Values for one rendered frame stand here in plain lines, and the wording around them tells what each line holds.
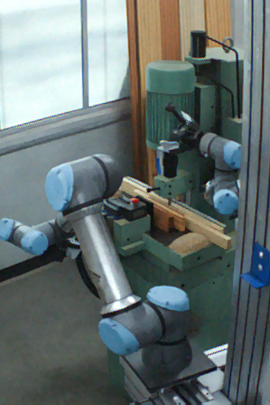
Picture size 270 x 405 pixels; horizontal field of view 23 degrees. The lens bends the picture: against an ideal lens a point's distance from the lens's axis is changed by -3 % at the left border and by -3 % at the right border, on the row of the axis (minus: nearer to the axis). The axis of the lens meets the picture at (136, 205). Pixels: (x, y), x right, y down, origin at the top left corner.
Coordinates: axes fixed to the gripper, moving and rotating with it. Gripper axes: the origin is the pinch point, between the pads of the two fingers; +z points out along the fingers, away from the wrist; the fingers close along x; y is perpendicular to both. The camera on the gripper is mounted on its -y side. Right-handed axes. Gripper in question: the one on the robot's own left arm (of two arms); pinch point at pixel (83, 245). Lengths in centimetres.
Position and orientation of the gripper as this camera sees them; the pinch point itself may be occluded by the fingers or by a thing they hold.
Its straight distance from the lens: 242.3
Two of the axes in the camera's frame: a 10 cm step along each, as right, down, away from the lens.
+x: 6.0, 3.2, -7.3
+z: 6.9, 2.4, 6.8
